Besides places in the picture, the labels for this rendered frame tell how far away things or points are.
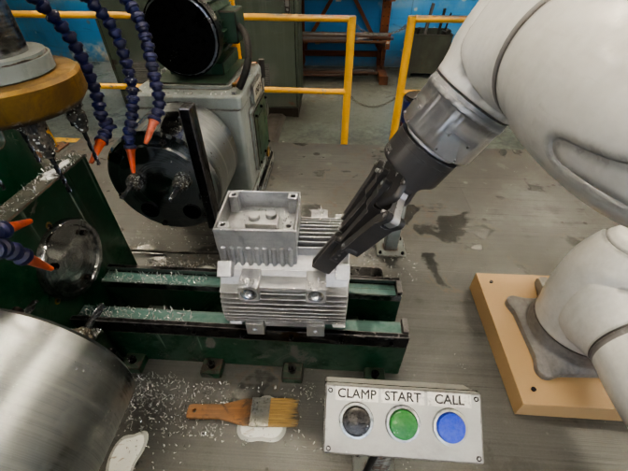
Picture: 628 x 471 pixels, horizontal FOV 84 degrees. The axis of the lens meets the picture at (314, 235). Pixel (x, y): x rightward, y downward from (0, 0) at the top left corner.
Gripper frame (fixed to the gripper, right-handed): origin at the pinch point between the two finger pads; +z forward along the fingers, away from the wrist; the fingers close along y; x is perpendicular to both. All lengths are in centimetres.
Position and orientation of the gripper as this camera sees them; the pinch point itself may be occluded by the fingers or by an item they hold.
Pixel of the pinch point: (333, 253)
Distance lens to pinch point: 50.1
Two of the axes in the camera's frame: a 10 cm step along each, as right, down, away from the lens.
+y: -0.6, 6.6, -7.5
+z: -5.0, 6.3, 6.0
